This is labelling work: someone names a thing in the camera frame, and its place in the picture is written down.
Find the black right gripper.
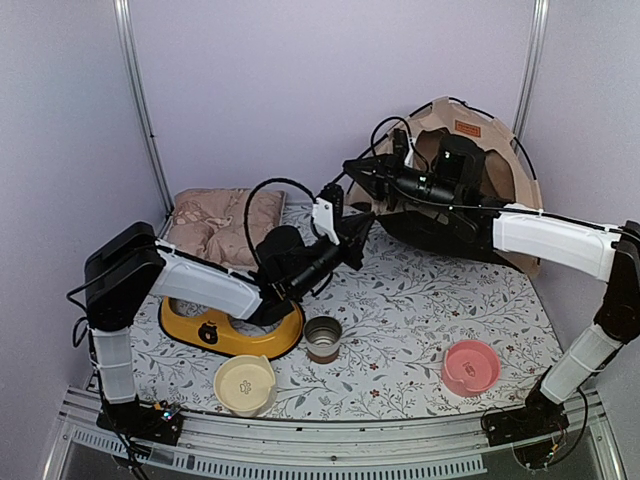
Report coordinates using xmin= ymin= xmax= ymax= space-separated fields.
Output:
xmin=342 ymin=147 xmax=461 ymax=216

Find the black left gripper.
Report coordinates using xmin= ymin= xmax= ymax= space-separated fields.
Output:
xmin=290 ymin=212 xmax=377 ymax=301

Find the beige patterned pet pillow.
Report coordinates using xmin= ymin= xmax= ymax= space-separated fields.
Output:
xmin=166 ymin=189 xmax=286 ymax=271

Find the beige pet tent fabric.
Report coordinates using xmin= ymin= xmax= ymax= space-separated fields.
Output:
xmin=346 ymin=97 xmax=543 ymax=277

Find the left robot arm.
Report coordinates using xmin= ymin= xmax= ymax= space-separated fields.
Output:
xmin=85 ymin=213 xmax=374 ymax=434

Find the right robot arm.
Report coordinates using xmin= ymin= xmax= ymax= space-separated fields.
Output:
xmin=343 ymin=130 xmax=639 ymax=436

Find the pink pet bowl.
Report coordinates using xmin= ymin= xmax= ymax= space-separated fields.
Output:
xmin=442 ymin=340 xmax=501 ymax=397

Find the cream pet bowl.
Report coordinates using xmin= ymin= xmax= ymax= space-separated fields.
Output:
xmin=214 ymin=355 xmax=277 ymax=418

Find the steel cup with brown base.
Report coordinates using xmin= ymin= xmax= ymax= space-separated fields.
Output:
xmin=303 ymin=316 xmax=342 ymax=364

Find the yellow double bowl holder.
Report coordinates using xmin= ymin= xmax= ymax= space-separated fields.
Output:
xmin=158 ymin=297 xmax=305 ymax=360

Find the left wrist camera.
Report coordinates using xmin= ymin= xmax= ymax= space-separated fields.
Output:
xmin=312 ymin=182 xmax=344 ymax=245

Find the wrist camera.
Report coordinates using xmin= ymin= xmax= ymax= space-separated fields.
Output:
xmin=312 ymin=182 xmax=344 ymax=245
xmin=392 ymin=129 xmax=414 ymax=168

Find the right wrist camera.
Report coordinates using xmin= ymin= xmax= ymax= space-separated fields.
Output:
xmin=392 ymin=129 xmax=414 ymax=168

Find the aluminium frame post right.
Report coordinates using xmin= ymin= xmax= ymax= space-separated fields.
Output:
xmin=512 ymin=0 xmax=550 ymax=140

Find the aluminium frame post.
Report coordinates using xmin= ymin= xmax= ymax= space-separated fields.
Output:
xmin=113 ymin=0 xmax=174 ymax=216
xmin=512 ymin=0 xmax=550 ymax=140

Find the aluminium front rail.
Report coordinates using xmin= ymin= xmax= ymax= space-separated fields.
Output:
xmin=54 ymin=389 xmax=611 ymax=476

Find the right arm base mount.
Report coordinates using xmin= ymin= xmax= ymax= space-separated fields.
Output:
xmin=480 ymin=407 xmax=569 ymax=470

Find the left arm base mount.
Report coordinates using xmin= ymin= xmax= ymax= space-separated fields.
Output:
xmin=96 ymin=398 xmax=184 ymax=446

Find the aluminium frame post left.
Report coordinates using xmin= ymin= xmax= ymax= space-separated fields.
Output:
xmin=113 ymin=0 xmax=174 ymax=216

